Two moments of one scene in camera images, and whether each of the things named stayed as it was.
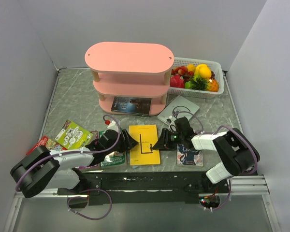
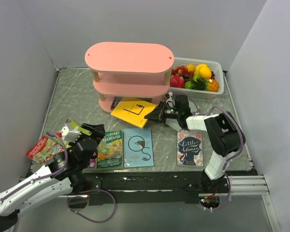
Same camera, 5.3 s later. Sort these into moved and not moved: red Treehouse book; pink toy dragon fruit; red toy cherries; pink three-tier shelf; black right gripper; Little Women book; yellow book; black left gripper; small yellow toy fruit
Moved: yellow book; black left gripper; black right gripper
Not moved: red Treehouse book; pink three-tier shelf; red toy cherries; small yellow toy fruit; pink toy dragon fruit; Little Women book
